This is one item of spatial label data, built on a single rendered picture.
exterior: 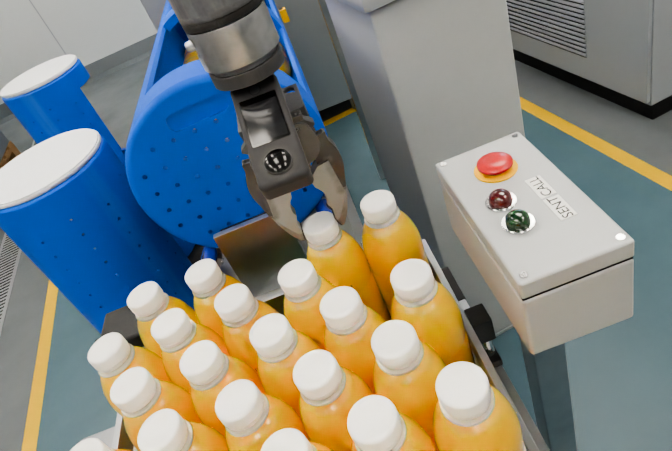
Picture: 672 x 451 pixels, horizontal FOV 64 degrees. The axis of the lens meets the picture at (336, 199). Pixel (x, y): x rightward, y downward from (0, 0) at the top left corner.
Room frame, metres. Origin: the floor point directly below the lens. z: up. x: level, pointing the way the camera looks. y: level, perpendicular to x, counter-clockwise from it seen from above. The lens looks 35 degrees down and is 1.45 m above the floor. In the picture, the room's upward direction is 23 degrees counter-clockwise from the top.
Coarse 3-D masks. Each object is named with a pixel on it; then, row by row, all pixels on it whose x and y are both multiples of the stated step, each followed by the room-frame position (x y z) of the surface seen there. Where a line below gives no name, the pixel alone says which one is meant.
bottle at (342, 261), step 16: (336, 240) 0.46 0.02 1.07; (352, 240) 0.47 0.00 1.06; (320, 256) 0.45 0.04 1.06; (336, 256) 0.45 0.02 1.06; (352, 256) 0.45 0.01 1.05; (320, 272) 0.45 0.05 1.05; (336, 272) 0.44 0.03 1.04; (352, 272) 0.44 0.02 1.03; (368, 272) 0.46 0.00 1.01; (368, 288) 0.45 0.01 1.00; (368, 304) 0.44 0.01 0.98; (384, 304) 0.47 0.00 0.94
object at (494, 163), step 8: (496, 152) 0.44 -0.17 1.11; (504, 152) 0.44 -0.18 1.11; (480, 160) 0.44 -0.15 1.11; (488, 160) 0.43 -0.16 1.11; (496, 160) 0.43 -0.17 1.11; (504, 160) 0.42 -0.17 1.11; (512, 160) 0.42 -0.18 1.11; (480, 168) 0.43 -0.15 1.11; (488, 168) 0.42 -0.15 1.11; (496, 168) 0.42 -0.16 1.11; (504, 168) 0.41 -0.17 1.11
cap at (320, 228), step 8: (312, 216) 0.49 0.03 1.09; (320, 216) 0.48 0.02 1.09; (328, 216) 0.47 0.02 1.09; (304, 224) 0.48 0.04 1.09; (312, 224) 0.47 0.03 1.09; (320, 224) 0.47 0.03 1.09; (328, 224) 0.46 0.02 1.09; (336, 224) 0.46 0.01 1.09; (304, 232) 0.47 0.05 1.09; (312, 232) 0.46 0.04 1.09; (320, 232) 0.45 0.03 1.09; (328, 232) 0.45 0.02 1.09; (336, 232) 0.46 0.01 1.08; (312, 240) 0.46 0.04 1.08; (320, 240) 0.45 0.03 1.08; (328, 240) 0.45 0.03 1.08
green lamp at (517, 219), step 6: (516, 210) 0.35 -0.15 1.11; (522, 210) 0.35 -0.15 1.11; (510, 216) 0.35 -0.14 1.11; (516, 216) 0.34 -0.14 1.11; (522, 216) 0.34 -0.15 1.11; (528, 216) 0.34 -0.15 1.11; (510, 222) 0.34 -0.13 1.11; (516, 222) 0.34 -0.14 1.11; (522, 222) 0.33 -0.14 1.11; (528, 222) 0.34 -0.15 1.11; (510, 228) 0.34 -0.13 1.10; (516, 228) 0.34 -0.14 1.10; (522, 228) 0.33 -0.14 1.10
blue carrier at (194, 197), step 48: (288, 48) 0.94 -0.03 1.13; (144, 96) 0.73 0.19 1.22; (192, 96) 0.66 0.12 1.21; (144, 144) 0.67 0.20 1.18; (192, 144) 0.66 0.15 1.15; (240, 144) 0.66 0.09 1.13; (144, 192) 0.67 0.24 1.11; (192, 192) 0.66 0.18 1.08; (240, 192) 0.66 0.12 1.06; (192, 240) 0.67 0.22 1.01
